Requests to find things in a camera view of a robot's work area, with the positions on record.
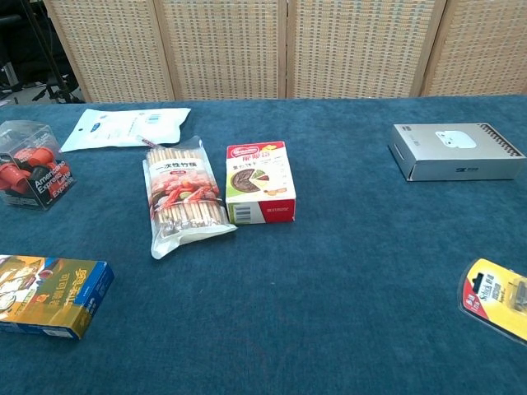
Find transparent box of red capsules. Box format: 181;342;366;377
0;119;78;211

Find red white snack box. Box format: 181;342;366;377
225;141;297;226

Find clear snack stick packet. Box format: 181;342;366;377
142;135;239;260

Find silver earbuds box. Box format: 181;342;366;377
387;122;527;183

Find yellow blue carton box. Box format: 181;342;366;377
0;254;115;341

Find blue felt table cover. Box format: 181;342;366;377
0;95;527;395

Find wicker folding screen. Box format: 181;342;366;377
43;0;527;104

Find white plastic pouch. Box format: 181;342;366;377
60;107;192;153

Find yellow razor blister pack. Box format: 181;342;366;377
458;258;527;346

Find black tripod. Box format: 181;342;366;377
22;0;86;104

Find black office chair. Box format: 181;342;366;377
0;15;24;95

